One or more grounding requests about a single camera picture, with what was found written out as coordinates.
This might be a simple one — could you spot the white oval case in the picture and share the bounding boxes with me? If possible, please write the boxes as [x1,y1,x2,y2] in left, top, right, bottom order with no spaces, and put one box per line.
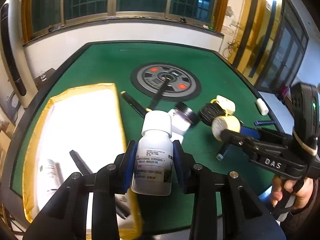
[256,98,269,116]

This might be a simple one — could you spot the yellow round sponge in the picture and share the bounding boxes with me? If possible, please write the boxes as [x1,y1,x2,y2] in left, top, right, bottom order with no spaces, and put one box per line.
[211,115,241,141]

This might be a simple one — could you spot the white pill bottle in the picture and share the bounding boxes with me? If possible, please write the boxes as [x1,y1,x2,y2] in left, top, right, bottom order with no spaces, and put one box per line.
[131,111,174,196]

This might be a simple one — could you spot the black marker grey cap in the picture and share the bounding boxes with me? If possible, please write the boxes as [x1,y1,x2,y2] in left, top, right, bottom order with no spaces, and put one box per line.
[216,143,231,161]

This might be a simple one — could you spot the white power adapter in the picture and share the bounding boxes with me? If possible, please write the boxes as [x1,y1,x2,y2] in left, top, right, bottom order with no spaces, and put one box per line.
[168,109,191,144]

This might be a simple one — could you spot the cream earbud case with ring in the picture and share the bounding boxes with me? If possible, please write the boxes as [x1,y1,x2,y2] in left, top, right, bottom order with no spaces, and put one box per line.
[210,95,236,115]

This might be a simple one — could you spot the black electrical tape roll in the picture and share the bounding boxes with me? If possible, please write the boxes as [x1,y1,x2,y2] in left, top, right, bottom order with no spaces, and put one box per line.
[175,102,200,126]

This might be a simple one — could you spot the black cooling fan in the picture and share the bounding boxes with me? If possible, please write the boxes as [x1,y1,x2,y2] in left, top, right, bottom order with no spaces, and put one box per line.
[198,101,227,126]

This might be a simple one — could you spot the white bottle red label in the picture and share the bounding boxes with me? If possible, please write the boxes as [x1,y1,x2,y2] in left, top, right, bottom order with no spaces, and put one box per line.
[37,159,62,192]

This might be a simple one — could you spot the person right forearm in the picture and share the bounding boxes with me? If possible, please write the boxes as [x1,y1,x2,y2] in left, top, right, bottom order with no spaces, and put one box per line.
[280,180,319,239]

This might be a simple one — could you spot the person right hand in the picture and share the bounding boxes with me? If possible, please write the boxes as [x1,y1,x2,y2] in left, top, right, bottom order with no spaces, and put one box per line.
[270,175,313,210]

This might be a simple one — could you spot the black marker yellow caps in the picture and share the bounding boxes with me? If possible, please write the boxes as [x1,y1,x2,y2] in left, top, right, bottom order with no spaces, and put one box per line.
[120,91,151,118]

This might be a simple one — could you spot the black marker on centre panel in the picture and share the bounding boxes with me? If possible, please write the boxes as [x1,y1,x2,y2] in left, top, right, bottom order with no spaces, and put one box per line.
[146,77,170,112]

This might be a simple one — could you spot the yellow cardboard box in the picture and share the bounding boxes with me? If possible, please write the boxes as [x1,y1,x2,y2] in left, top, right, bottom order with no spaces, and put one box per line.
[22,83,142,239]

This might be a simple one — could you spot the round grey table centre panel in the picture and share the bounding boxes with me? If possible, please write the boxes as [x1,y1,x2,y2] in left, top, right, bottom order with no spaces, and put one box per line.
[130,62,202,102]

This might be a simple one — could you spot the standing air conditioner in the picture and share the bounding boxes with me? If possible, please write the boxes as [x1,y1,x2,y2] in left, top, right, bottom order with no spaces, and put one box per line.
[1,0,38,108]

